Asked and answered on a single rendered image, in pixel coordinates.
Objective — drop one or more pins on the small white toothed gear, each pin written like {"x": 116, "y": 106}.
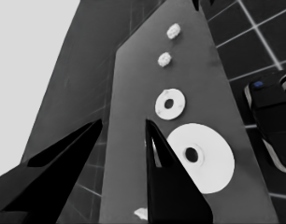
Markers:
{"x": 162, "y": 61}
{"x": 171, "y": 33}
{"x": 139, "y": 212}

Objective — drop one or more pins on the large thick white disc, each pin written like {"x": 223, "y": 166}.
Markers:
{"x": 214, "y": 168}

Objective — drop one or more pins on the white round carrier with pins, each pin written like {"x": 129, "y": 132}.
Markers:
{"x": 178, "y": 109}

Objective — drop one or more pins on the dark robot body block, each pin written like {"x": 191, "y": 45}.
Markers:
{"x": 270, "y": 124}

